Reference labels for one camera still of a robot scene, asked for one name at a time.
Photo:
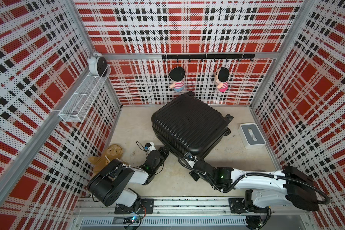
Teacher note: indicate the blue-dressed hanging doll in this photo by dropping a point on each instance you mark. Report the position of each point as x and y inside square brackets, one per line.
[177, 76]

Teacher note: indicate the white grey tissue box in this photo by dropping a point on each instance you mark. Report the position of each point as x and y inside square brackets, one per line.
[251, 136]

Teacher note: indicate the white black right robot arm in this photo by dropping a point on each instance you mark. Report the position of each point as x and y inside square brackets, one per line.
[262, 189]

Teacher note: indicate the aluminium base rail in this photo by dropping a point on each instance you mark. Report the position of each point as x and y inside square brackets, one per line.
[178, 213]

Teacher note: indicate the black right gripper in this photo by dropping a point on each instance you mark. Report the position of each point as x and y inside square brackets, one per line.
[192, 173]

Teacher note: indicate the white alarm clock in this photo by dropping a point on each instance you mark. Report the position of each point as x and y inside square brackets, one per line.
[97, 64]

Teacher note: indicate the brown teddy bear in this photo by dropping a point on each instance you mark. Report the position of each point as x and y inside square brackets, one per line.
[114, 151]

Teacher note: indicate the pink-dressed hanging doll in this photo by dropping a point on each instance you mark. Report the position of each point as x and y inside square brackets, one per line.
[221, 79]

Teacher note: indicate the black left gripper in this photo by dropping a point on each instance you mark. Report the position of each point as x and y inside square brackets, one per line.
[162, 151]

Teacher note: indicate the black hard-shell suitcase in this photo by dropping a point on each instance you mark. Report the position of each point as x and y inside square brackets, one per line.
[188, 125]

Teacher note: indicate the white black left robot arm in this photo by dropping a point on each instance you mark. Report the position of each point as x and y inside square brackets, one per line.
[109, 186]

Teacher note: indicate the white wire wall shelf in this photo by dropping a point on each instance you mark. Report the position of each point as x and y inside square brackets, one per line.
[78, 106]

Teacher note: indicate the black wall hook rail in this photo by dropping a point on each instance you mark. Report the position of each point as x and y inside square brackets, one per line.
[207, 56]

